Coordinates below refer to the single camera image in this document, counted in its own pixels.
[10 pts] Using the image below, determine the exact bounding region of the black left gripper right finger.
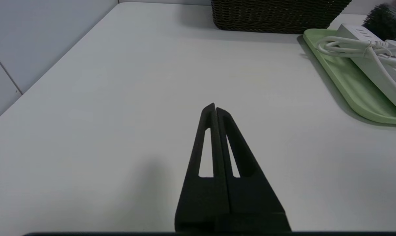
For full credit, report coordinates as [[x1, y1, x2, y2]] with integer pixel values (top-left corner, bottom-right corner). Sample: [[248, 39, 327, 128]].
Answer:
[[216, 108, 292, 232]]

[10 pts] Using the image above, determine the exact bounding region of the white power strip with cord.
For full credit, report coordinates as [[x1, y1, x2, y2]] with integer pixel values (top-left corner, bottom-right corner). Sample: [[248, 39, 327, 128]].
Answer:
[[316, 24, 396, 117]]

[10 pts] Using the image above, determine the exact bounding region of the grey brush with green handle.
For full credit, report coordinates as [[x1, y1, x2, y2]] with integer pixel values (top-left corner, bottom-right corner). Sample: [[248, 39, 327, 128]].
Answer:
[[363, 3, 396, 45]]

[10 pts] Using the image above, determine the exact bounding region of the light green plastic tray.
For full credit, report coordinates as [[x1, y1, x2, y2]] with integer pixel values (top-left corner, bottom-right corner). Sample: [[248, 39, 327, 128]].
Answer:
[[303, 29, 396, 125]]

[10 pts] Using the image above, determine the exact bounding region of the dark brown wicker basket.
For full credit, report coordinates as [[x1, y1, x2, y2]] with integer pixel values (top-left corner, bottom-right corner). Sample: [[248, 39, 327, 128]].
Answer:
[[211, 0, 352, 34]]

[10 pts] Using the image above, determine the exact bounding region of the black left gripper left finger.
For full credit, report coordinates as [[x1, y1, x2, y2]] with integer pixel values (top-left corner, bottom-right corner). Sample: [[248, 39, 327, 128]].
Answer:
[[174, 103, 230, 232]]

